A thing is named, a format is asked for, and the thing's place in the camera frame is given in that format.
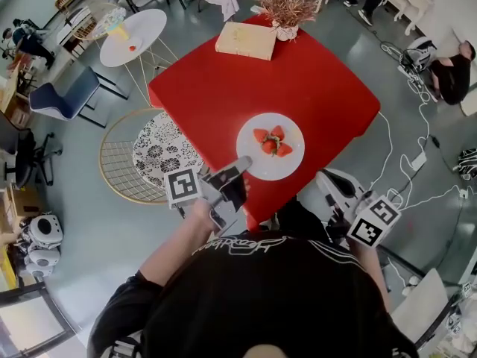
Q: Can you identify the red table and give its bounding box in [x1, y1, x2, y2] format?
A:
[148, 13, 382, 232]

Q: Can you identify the white cable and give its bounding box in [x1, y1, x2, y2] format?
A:
[367, 43, 474, 210]

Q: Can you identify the white round side table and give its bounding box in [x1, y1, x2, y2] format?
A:
[98, 8, 180, 106]

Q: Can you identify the person's left forearm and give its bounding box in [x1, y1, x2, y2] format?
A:
[138, 198, 224, 287]

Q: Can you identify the white round robot head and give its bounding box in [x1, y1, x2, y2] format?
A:
[24, 247, 61, 278]
[22, 214, 64, 251]

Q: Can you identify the white plate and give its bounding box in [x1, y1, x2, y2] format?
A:
[236, 112, 306, 182]

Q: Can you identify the black white floral cushion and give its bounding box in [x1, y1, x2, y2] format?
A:
[132, 110, 205, 192]

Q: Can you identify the black office chair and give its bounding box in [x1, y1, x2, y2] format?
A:
[0, 110, 63, 189]

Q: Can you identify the black white backpack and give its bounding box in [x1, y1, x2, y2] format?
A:
[452, 148, 477, 181]

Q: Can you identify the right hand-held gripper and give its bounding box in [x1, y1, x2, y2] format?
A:
[315, 168, 402, 248]

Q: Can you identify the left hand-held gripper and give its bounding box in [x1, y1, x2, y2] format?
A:
[163, 155, 254, 239]

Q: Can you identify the person's right forearm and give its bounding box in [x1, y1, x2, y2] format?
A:
[348, 236, 394, 315]

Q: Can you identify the person's black shirt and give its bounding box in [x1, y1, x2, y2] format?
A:
[87, 199, 420, 358]

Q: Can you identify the beige book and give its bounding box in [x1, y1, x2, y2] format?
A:
[215, 21, 278, 62]

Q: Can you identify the dried plant in white pot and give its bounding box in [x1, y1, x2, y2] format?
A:
[256, 0, 320, 42]

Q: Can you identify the gold wire chair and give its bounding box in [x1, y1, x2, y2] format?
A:
[65, 1, 128, 51]
[98, 107, 187, 205]

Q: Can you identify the yellow object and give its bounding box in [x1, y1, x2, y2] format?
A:
[107, 22, 130, 40]

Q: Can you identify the blue chair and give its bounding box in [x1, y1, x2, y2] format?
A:
[28, 65, 130, 129]

